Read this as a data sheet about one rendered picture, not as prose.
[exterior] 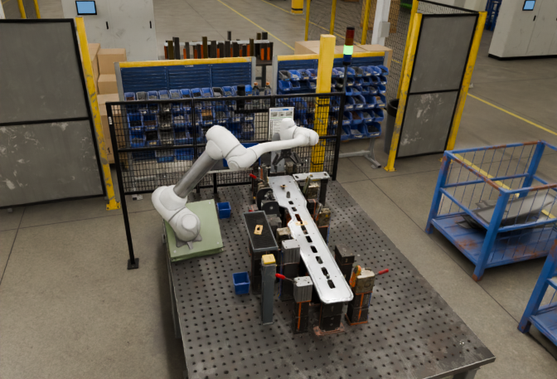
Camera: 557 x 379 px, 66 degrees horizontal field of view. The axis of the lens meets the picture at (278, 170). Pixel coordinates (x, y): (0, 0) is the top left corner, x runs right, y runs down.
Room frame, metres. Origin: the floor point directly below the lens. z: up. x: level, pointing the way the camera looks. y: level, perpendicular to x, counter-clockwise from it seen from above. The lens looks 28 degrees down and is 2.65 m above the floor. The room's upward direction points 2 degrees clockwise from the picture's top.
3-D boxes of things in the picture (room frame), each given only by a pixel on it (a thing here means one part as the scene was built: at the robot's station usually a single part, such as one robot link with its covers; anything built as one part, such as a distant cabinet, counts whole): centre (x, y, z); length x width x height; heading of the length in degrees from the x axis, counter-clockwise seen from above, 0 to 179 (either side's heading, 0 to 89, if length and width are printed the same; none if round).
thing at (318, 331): (1.75, -0.33, 0.84); 0.18 x 0.06 x 0.29; 105
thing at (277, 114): (3.37, 0.00, 1.30); 0.23 x 0.02 x 0.31; 105
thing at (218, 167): (3.18, 0.26, 1.01); 0.90 x 0.22 x 0.03; 105
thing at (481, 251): (3.55, -2.27, 0.47); 1.20 x 0.80 x 0.95; 108
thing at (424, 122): (5.28, -1.92, 1.00); 1.04 x 0.14 x 2.00; 110
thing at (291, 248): (2.00, -0.09, 0.90); 0.13 x 0.10 x 0.41; 105
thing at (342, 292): (2.34, -0.18, 1.00); 1.38 x 0.22 x 0.02; 15
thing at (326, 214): (2.46, -0.32, 0.87); 0.12 x 0.09 x 0.35; 105
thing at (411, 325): (2.55, -0.04, 0.68); 2.56 x 1.61 x 0.04; 20
